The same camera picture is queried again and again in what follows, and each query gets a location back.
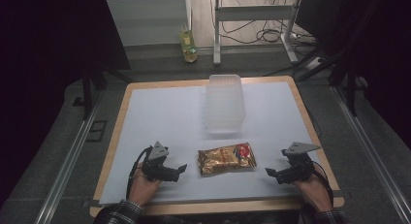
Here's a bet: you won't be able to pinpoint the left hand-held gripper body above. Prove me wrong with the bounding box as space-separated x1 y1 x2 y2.
141 141 178 183

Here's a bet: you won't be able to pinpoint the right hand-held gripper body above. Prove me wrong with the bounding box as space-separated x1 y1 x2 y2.
276 142 323 185

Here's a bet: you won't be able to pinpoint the person's left hand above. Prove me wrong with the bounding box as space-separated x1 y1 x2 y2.
128 163 163 208

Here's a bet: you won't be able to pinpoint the person's right hand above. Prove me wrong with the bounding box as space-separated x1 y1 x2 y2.
291 168 333 214

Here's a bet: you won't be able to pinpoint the gold foil snack packet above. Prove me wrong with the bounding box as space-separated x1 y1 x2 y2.
197 142 258 177

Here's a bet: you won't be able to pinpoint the white table mat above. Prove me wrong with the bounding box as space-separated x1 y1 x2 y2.
98 80 339 206

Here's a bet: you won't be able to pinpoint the translucent plastic container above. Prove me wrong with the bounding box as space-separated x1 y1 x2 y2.
204 74 247 136

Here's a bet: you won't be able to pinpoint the black metal stand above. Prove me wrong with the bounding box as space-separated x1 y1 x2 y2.
72 67 110 121
328 60 369 118

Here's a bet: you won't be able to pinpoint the white power strip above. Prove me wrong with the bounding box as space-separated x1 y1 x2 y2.
303 56 325 72

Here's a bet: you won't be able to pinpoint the yellow drink bottle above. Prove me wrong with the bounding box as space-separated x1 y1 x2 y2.
178 22 199 64

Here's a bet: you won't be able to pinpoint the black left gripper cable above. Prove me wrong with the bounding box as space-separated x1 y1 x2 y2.
125 145 154 201

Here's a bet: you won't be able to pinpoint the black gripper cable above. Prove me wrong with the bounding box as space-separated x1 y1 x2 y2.
310 160 334 208
125 145 154 201

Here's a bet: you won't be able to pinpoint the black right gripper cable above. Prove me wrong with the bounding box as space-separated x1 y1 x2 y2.
310 160 334 208

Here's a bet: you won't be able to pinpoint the black floor bracket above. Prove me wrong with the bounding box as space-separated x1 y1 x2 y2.
85 119 109 143

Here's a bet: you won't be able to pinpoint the aluminium floor rail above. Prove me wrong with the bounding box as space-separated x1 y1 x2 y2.
33 93 104 224
331 85 411 224

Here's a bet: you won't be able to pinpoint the black floor cables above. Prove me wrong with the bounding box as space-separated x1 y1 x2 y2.
209 0 316 48

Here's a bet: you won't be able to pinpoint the white metal desk frame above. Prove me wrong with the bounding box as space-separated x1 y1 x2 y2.
212 0 304 67

